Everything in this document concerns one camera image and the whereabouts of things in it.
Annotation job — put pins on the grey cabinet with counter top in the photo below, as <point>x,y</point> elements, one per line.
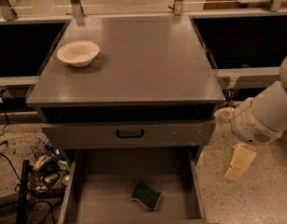
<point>149,69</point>

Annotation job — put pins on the black drawer handle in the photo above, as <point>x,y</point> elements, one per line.
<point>131,135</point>

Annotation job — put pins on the grey closed top drawer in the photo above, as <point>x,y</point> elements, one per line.
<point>103,134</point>

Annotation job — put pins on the cream foam pad on wrist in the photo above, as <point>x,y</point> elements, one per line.
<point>224,115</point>

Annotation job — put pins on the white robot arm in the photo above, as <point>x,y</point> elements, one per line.
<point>270,106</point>

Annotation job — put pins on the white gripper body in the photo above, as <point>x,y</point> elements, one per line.
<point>249,121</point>

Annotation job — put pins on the green and yellow sponge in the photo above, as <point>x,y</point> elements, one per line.
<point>146,196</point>

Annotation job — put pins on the black stand post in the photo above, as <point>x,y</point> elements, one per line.
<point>23,192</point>

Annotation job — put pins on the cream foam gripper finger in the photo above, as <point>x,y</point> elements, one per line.
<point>244,155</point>

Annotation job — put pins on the grey open middle drawer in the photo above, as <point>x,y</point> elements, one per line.
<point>102,182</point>

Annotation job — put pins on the metal rail frame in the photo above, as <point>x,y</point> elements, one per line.
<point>24,49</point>

